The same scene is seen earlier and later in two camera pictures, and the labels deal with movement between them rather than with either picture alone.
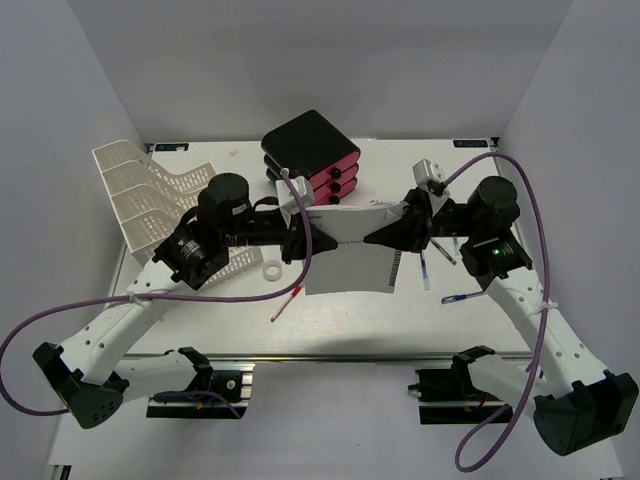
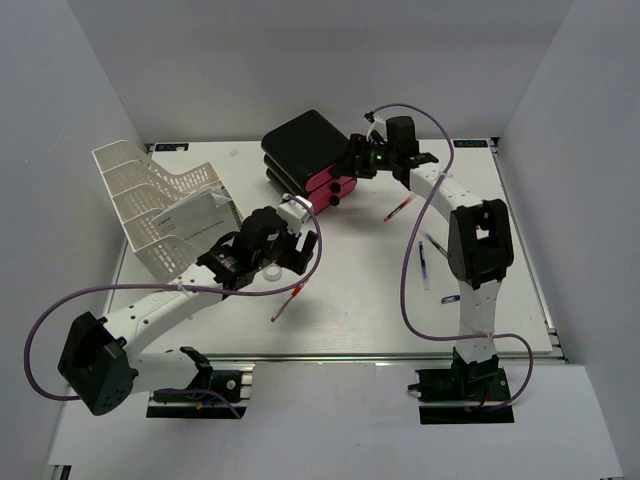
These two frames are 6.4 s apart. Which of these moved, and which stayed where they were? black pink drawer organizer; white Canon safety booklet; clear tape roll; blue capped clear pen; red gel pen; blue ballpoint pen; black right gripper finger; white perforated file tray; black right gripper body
Moved: black right gripper body; white Canon safety booklet; black right gripper finger
Stayed: white perforated file tray; blue ballpoint pen; black pink drawer organizer; red gel pen; clear tape roll; blue capped clear pen
